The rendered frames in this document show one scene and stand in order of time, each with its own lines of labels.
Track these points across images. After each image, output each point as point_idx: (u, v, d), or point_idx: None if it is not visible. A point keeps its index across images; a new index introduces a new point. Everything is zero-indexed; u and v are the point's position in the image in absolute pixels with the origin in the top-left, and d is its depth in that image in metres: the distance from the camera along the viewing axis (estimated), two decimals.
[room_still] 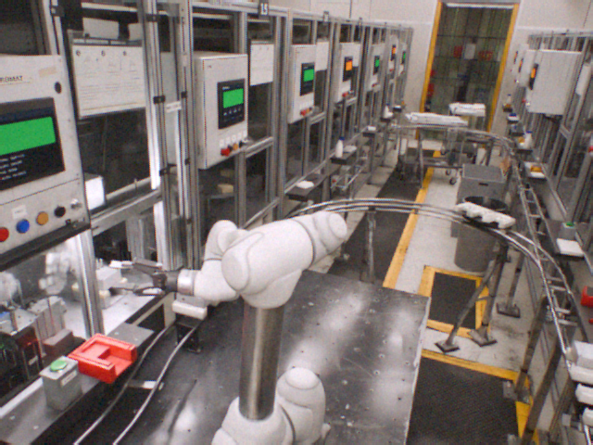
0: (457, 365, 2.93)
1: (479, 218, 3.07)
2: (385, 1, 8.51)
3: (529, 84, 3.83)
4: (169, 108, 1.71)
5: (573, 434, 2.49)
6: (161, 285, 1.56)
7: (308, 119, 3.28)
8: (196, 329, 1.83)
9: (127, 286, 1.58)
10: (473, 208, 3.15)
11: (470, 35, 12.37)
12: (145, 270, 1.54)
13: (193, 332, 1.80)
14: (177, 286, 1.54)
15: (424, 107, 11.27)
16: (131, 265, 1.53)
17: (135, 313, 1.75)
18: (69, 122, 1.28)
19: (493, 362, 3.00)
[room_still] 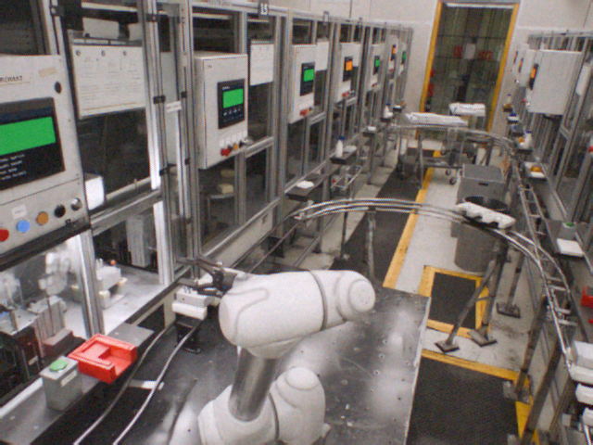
0: (457, 365, 2.93)
1: (479, 218, 3.07)
2: (385, 1, 8.51)
3: (529, 84, 3.83)
4: (169, 108, 1.71)
5: (573, 434, 2.49)
6: (219, 285, 1.57)
7: (308, 119, 3.28)
8: (196, 329, 1.83)
9: (190, 284, 1.62)
10: (473, 208, 3.15)
11: (470, 35, 12.37)
12: (206, 267, 1.57)
13: (193, 332, 1.80)
14: (233, 286, 1.53)
15: (424, 107, 11.27)
16: (194, 260, 1.58)
17: (135, 313, 1.75)
18: (69, 122, 1.28)
19: (493, 362, 3.00)
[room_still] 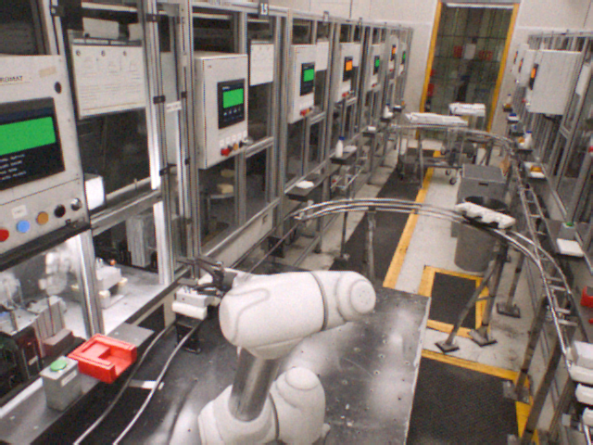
0: (457, 365, 2.93)
1: (479, 218, 3.07)
2: (385, 1, 8.51)
3: (529, 84, 3.83)
4: (169, 108, 1.71)
5: (573, 434, 2.49)
6: (219, 285, 1.57)
7: (308, 119, 3.28)
8: (196, 329, 1.83)
9: (190, 283, 1.62)
10: (473, 208, 3.15)
11: (470, 35, 12.37)
12: (206, 267, 1.57)
13: (193, 332, 1.80)
14: (233, 286, 1.53)
15: (424, 107, 11.27)
16: (194, 260, 1.57)
17: (135, 313, 1.75)
18: (69, 122, 1.28)
19: (493, 362, 3.00)
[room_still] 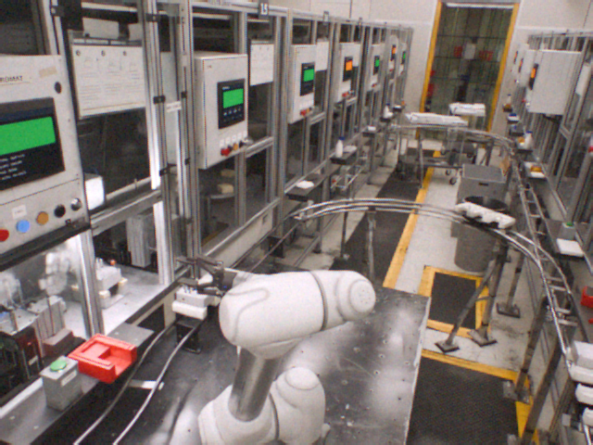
0: (457, 365, 2.93)
1: (479, 218, 3.07)
2: (385, 1, 8.51)
3: (529, 84, 3.83)
4: (169, 108, 1.71)
5: (573, 434, 2.49)
6: (219, 284, 1.57)
7: (308, 119, 3.28)
8: (196, 329, 1.83)
9: (190, 283, 1.62)
10: (473, 208, 3.15)
11: (470, 35, 12.37)
12: (206, 266, 1.57)
13: (193, 332, 1.80)
14: (232, 286, 1.53)
15: (424, 107, 11.27)
16: (194, 260, 1.58)
17: (135, 313, 1.75)
18: (69, 122, 1.28)
19: (493, 362, 3.00)
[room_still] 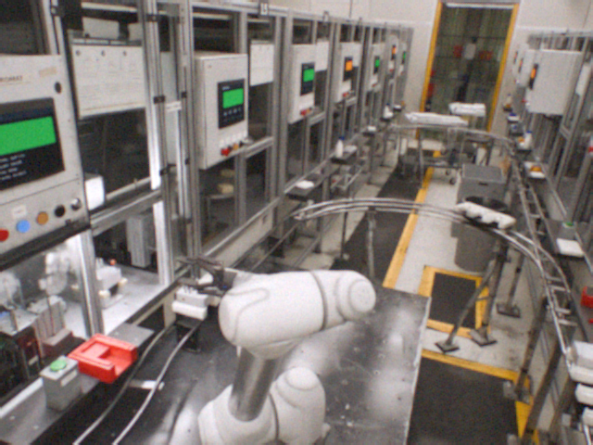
0: (457, 365, 2.93)
1: (479, 218, 3.07)
2: (385, 1, 8.51)
3: (529, 84, 3.83)
4: (169, 108, 1.71)
5: (573, 434, 2.49)
6: (219, 284, 1.57)
7: (308, 119, 3.28)
8: (196, 329, 1.83)
9: (190, 283, 1.62)
10: (473, 208, 3.15)
11: (470, 35, 12.37)
12: (206, 266, 1.57)
13: (193, 332, 1.80)
14: (232, 286, 1.53)
15: (424, 107, 11.27)
16: (194, 260, 1.58)
17: (135, 313, 1.75)
18: (69, 122, 1.28)
19: (493, 362, 3.00)
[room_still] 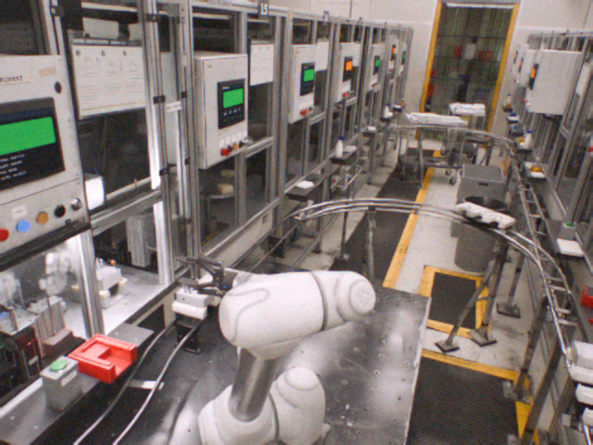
0: (457, 365, 2.93)
1: (479, 218, 3.07)
2: (385, 1, 8.51)
3: (529, 84, 3.83)
4: (169, 108, 1.71)
5: (573, 434, 2.49)
6: (219, 284, 1.57)
7: (308, 119, 3.28)
8: (196, 329, 1.83)
9: (190, 283, 1.62)
10: (473, 208, 3.15)
11: (470, 35, 12.37)
12: (206, 266, 1.57)
13: (193, 332, 1.80)
14: (233, 286, 1.53)
15: (424, 107, 11.27)
16: (194, 260, 1.58)
17: (135, 313, 1.75)
18: (69, 122, 1.28)
19: (493, 362, 3.00)
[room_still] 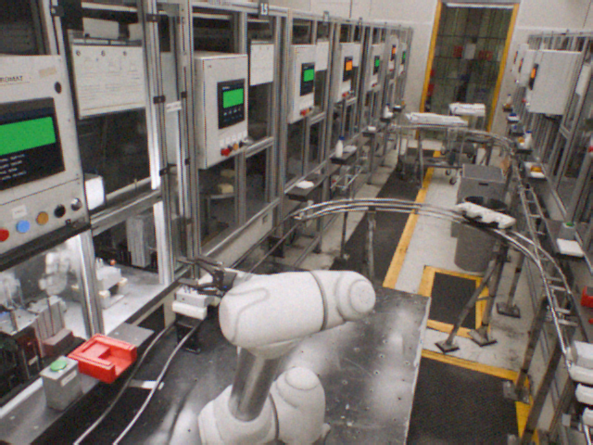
0: (457, 365, 2.93)
1: (479, 218, 3.07)
2: (385, 1, 8.51)
3: (529, 84, 3.83)
4: (169, 108, 1.71)
5: (573, 434, 2.49)
6: (219, 284, 1.57)
7: (308, 119, 3.28)
8: (196, 329, 1.83)
9: (190, 283, 1.62)
10: (473, 208, 3.15)
11: (470, 35, 12.37)
12: (206, 267, 1.57)
13: (193, 332, 1.80)
14: (233, 286, 1.53)
15: (424, 107, 11.27)
16: (194, 260, 1.58)
17: (135, 313, 1.75)
18: (69, 122, 1.28)
19: (493, 362, 3.00)
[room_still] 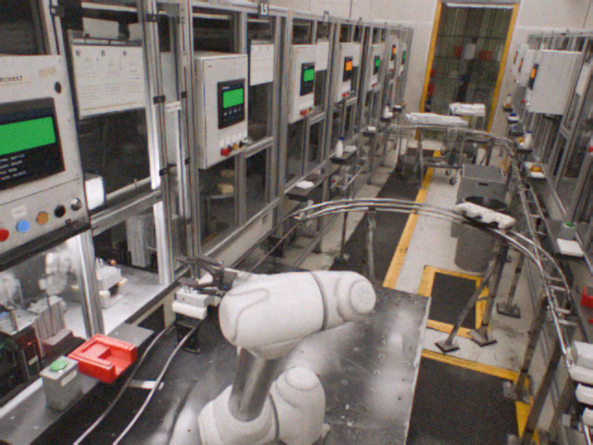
0: (457, 365, 2.93)
1: (479, 218, 3.07)
2: (385, 1, 8.51)
3: (529, 84, 3.83)
4: (169, 108, 1.71)
5: (573, 434, 2.49)
6: (219, 284, 1.57)
7: (308, 119, 3.28)
8: (196, 329, 1.83)
9: (190, 283, 1.62)
10: (473, 208, 3.15)
11: (470, 35, 12.37)
12: (206, 266, 1.57)
13: (193, 332, 1.80)
14: (233, 286, 1.53)
15: (424, 107, 11.27)
16: (194, 260, 1.58)
17: (135, 313, 1.75)
18: (69, 122, 1.28)
19: (493, 362, 3.00)
